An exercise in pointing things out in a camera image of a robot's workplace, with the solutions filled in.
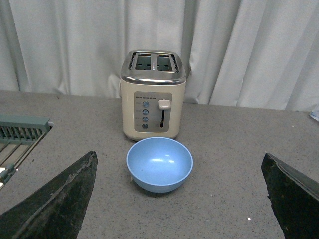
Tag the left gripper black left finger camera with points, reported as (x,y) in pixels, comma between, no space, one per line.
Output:
(57,209)

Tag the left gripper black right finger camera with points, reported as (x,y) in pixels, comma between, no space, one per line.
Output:
(294,198)

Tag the blue bowl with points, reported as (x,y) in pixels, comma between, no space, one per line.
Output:
(159,164)

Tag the teal dish rack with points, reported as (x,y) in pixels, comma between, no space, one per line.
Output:
(19,135)

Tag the clear container with blue lid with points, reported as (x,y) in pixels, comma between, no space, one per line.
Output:
(314,114)

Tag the white curtain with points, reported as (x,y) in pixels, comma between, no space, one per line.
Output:
(244,53)

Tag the cream two-slot toaster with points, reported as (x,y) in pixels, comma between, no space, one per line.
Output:
(152,91)

